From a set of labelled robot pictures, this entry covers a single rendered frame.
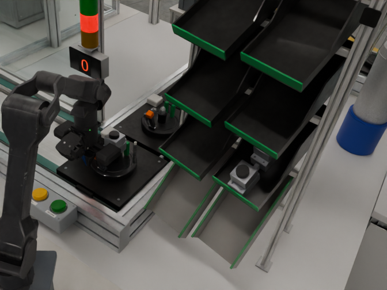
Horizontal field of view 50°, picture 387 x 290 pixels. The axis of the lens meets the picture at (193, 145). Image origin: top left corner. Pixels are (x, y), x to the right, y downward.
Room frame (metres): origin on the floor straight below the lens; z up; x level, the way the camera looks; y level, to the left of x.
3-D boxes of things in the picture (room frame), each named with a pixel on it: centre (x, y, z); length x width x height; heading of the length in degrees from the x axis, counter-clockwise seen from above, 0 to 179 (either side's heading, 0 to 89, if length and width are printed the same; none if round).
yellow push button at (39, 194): (0.74, 0.40, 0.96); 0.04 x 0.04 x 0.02
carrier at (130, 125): (1.14, 0.12, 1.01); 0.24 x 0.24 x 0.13; 65
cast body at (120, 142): (0.91, 0.23, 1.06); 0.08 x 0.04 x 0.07; 155
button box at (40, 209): (0.74, 0.40, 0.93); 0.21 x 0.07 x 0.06; 65
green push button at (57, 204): (0.72, 0.33, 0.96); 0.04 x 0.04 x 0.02
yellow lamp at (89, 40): (1.09, 0.35, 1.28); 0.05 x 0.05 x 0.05
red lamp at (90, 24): (1.09, 0.35, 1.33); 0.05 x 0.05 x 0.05
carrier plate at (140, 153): (0.90, 0.23, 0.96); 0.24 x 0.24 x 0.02; 65
